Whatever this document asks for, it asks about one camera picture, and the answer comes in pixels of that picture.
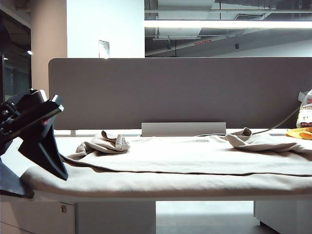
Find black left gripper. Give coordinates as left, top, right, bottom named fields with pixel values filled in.
left=0, top=95, right=69, bottom=199

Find beige T-shirt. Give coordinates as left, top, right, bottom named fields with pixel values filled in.
left=20, top=126, right=312, bottom=198

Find white drawer cabinet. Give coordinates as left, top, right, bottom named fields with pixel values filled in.
left=0, top=196, right=156, bottom=234

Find grey-brown desk divider panel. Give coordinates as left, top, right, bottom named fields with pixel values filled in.
left=48, top=58, right=312, bottom=130

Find white ceiling light strip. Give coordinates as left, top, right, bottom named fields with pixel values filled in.
left=144, top=19, right=312, bottom=30

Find white side cabinet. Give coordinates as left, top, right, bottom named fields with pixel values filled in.
left=253, top=200, right=312, bottom=234

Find yellow cloth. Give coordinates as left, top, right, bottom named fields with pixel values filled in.
left=285, top=127, right=312, bottom=139

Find clear snack bag red print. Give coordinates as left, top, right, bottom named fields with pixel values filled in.
left=295, top=89, right=312, bottom=129

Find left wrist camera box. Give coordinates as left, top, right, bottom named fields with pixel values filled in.
left=4, top=89, right=49, bottom=112

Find silver wall plate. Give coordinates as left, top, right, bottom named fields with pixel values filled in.
left=98, top=39, right=110, bottom=59

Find grey cable tray flap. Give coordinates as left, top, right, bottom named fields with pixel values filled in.
left=141, top=122, right=227, bottom=137

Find grey cable on desk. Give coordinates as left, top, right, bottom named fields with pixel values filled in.
left=253, top=107, right=301, bottom=135

